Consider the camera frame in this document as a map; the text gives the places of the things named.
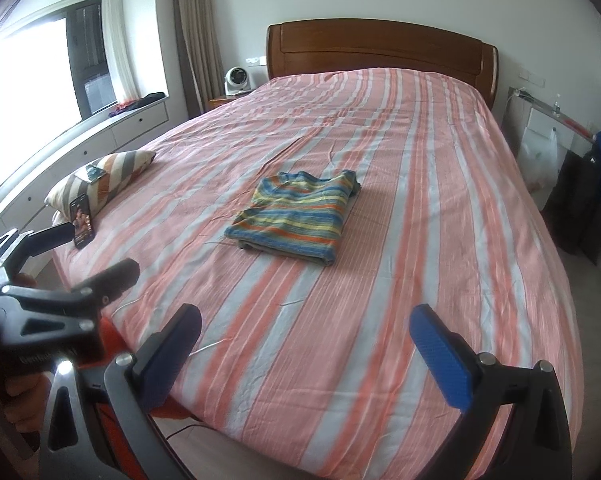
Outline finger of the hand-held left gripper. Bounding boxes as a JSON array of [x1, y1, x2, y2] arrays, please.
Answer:
[[0, 223, 77, 288], [0, 258, 141, 321]]

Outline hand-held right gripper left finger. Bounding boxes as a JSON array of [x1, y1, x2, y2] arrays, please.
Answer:
[[38, 303, 202, 480]]

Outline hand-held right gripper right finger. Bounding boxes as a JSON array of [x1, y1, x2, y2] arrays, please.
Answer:
[[409, 303, 573, 480]]

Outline striped knit sweater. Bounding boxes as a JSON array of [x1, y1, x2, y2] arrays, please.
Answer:
[[224, 170, 362, 266]]

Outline dark clothes on windowsill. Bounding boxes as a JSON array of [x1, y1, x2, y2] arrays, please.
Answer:
[[108, 91, 166, 117]]

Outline person's left hand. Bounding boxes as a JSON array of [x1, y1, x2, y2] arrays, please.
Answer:
[[0, 372, 55, 435]]

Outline black smartphone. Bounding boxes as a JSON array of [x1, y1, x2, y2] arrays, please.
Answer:
[[69, 192, 98, 250]]

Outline small packet on pillow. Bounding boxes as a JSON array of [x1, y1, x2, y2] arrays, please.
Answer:
[[75, 162, 109, 184]]

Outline pink striped bedspread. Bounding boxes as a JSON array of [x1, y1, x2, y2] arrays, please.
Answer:
[[50, 67, 586, 476]]

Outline striped pillow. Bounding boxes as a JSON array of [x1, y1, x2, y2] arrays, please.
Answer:
[[44, 150, 157, 221]]

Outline window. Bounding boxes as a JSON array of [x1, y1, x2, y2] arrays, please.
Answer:
[[0, 2, 117, 186]]

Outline black jacket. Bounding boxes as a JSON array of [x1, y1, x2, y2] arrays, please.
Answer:
[[543, 147, 601, 267]]

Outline wooden nightstand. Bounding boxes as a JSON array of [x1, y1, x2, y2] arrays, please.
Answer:
[[209, 92, 252, 112]]

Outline white curtain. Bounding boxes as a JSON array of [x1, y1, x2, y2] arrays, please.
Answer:
[[102, 0, 142, 104]]

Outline white plastic bag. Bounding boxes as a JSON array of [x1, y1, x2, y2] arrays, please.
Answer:
[[523, 127, 562, 192]]

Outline white round fan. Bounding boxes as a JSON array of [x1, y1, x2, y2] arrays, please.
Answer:
[[224, 66, 254, 96]]

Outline brown curtain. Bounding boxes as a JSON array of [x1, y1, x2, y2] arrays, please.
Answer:
[[174, 0, 217, 121]]

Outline white dresser with drawers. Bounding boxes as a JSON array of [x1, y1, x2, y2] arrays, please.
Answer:
[[500, 85, 597, 162]]

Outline wooden headboard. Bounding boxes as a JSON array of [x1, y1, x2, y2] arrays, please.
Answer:
[[266, 20, 500, 108]]

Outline black floor cable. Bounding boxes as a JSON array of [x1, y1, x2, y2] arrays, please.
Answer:
[[165, 422, 217, 442]]

